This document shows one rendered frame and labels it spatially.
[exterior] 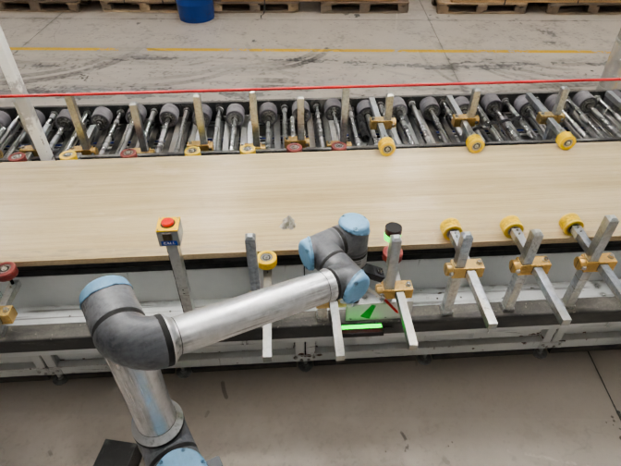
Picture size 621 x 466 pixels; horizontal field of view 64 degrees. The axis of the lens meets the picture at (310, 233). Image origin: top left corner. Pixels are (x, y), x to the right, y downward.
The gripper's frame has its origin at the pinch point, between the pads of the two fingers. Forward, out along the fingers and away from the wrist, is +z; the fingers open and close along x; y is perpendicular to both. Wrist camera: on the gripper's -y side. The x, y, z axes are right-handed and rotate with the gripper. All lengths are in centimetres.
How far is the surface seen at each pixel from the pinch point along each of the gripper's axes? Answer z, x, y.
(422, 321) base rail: 28.5, -12.2, -30.8
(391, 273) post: 2.2, -14.7, -15.8
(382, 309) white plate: 21.6, -14.0, -14.1
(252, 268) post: -3.4, -15.7, 34.1
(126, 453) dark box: 86, 4, 96
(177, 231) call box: -23, -15, 56
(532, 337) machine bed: 82, -37, -103
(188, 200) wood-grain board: 8, -72, 64
